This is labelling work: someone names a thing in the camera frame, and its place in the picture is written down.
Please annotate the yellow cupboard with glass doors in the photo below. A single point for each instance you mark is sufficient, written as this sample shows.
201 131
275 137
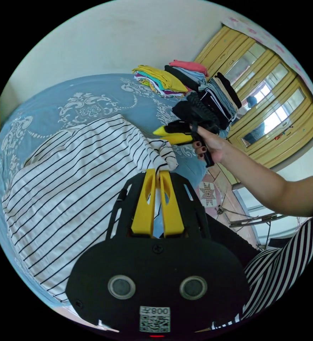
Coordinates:
284 125

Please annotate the white striped long sleeve shirt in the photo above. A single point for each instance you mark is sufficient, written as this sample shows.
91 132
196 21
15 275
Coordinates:
79 186

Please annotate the person's right hand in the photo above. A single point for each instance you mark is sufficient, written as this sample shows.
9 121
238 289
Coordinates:
215 147

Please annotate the pile of clothes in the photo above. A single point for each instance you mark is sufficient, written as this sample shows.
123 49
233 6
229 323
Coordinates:
172 80

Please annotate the person's right forearm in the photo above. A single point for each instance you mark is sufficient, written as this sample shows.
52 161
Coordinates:
265 186

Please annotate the person's body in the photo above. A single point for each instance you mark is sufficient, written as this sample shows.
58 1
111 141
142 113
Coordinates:
279 274

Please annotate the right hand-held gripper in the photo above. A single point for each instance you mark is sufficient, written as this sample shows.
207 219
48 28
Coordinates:
191 112

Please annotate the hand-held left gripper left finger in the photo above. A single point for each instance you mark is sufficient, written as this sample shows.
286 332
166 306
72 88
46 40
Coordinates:
143 210

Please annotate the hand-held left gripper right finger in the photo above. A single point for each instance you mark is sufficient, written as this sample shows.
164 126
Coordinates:
172 213

